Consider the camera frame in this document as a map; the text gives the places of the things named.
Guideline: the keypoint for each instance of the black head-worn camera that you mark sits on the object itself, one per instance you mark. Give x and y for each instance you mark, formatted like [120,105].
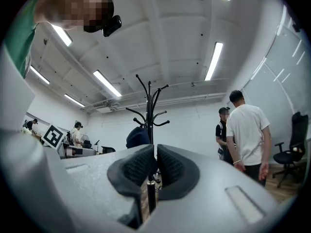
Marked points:
[111,26]

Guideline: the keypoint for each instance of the low black chair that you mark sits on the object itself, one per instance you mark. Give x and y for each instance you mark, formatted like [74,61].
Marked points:
[108,149]

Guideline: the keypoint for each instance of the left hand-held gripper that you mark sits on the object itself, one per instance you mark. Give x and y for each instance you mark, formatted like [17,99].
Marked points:
[53,136]

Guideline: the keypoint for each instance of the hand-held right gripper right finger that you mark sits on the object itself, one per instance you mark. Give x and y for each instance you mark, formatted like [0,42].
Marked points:
[209,190]

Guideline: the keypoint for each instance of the black desk lamp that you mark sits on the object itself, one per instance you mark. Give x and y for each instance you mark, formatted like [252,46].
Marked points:
[97,144]

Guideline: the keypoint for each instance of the black office chair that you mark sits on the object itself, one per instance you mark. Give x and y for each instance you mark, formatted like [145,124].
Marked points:
[295,142]

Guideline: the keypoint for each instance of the small desk fan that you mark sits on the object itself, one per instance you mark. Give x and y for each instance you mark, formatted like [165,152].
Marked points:
[86,141]

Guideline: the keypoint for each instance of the black coat rack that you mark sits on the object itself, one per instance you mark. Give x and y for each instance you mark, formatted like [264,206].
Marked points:
[149,110]

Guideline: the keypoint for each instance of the person's head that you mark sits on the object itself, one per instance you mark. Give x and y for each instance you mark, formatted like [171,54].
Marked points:
[80,6]

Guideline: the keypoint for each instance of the ceiling air conditioner vent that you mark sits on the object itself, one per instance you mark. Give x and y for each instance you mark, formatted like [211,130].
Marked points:
[103,107]

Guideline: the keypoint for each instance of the person's green shirt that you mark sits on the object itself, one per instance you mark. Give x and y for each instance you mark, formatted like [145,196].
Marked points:
[20,30]

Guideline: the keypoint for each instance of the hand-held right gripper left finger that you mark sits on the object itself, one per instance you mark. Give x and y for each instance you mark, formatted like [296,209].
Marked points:
[97,178]

